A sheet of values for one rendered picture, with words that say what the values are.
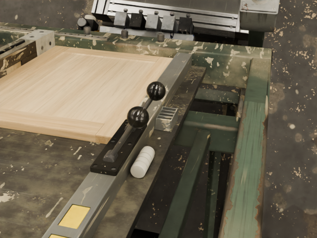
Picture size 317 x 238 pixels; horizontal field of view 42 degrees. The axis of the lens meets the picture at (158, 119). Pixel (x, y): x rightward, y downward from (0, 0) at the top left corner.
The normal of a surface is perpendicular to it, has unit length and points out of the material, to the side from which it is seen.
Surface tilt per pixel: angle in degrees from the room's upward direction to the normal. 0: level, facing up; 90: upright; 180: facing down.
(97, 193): 55
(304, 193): 0
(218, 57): 34
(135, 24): 0
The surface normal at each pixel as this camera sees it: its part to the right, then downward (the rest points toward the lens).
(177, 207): 0.03, -0.89
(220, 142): -0.26, 0.43
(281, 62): -0.19, -0.15
